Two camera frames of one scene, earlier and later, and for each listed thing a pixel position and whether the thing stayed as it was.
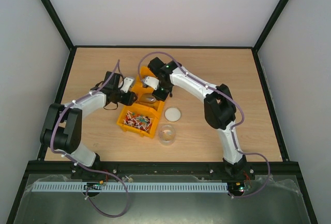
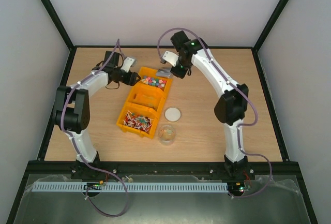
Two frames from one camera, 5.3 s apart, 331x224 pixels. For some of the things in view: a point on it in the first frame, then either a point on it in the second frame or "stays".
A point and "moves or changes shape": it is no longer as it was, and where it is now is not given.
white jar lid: [172, 114] stays
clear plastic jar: [166, 135] stays
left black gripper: [130, 100] → [131, 80]
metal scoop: [147, 96] moves or changes shape
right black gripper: [160, 95] → [178, 71]
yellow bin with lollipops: [138, 120] stays
